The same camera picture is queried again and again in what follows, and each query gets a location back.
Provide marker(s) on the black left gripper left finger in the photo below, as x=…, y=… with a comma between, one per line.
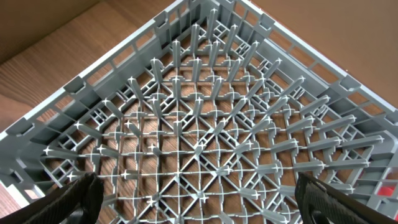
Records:
x=79, y=201

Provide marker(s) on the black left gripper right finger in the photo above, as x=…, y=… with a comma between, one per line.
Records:
x=320, y=203

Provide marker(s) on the grey plastic dishwasher rack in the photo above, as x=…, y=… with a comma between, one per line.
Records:
x=206, y=114

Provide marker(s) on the red plastic serving tray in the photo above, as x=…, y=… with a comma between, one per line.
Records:
x=386, y=190

